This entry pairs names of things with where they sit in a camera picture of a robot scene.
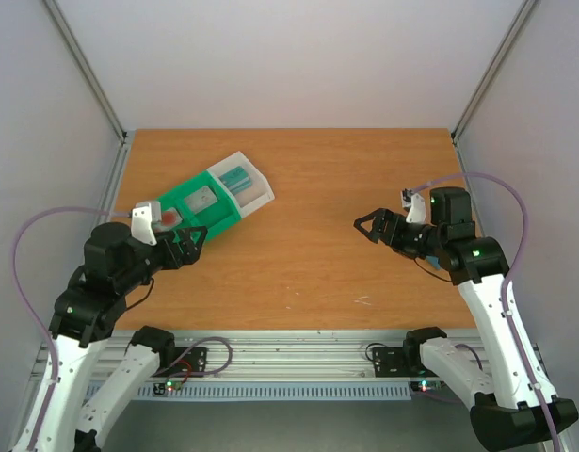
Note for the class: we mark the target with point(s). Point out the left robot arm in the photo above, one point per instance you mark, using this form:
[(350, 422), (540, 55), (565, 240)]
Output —
[(85, 315)]

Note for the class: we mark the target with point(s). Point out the grey card in green bin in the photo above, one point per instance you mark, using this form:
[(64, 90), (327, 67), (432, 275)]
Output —
[(201, 199)]

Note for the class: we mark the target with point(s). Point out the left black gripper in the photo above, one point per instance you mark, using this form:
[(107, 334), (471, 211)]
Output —
[(191, 255)]

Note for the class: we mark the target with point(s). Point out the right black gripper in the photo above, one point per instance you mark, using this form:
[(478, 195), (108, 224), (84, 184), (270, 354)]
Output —
[(389, 228)]

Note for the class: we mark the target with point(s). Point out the right aluminium corner post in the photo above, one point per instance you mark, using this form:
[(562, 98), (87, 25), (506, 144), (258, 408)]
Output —
[(520, 20)]

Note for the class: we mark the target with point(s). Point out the left small circuit board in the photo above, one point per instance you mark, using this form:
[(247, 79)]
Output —
[(168, 387)]

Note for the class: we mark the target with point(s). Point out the aluminium front rail frame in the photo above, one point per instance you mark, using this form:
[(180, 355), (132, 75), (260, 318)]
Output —
[(318, 355)]

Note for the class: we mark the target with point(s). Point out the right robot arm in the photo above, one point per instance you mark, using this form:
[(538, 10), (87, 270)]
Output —
[(515, 404)]

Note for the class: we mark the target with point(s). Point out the right small circuit board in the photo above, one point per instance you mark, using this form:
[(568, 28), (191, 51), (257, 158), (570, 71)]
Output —
[(425, 386)]

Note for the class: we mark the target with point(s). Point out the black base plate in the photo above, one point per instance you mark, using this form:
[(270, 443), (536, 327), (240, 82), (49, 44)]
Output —
[(390, 362), (194, 362)]

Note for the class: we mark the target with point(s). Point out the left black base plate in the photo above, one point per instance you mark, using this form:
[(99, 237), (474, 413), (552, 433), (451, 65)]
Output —
[(194, 362)]

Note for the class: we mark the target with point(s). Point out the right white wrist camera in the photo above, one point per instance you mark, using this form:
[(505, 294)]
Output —
[(415, 206)]

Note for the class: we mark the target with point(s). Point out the white translucent plastic bin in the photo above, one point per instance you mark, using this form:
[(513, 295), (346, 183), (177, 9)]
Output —
[(252, 199)]

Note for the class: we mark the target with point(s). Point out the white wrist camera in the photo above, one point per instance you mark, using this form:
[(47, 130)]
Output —
[(143, 216), (415, 206)]

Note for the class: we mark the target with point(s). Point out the card with red circle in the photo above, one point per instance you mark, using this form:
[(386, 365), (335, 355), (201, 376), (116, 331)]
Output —
[(170, 218)]

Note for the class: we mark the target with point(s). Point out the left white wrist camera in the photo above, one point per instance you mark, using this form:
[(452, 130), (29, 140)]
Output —
[(143, 216)]

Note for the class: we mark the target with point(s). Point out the small circuit board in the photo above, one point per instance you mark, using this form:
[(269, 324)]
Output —
[(425, 386), (168, 387)]

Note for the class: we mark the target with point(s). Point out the green plastic bin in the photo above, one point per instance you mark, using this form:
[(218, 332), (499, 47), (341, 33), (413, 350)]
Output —
[(217, 219)]

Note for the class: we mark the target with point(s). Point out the grey slotted cable duct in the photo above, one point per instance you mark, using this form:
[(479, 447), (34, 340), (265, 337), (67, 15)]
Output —
[(244, 391)]

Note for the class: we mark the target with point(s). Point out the aluminium corner post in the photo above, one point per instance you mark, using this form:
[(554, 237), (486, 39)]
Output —
[(520, 20), (57, 16)]

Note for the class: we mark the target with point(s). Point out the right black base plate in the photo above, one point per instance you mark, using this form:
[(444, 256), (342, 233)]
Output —
[(390, 362)]

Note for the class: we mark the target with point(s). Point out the left aluminium corner post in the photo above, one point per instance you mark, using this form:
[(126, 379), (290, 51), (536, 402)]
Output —
[(57, 16)]

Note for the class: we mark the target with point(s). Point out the teal cards in white bin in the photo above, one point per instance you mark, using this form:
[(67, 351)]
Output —
[(236, 180)]

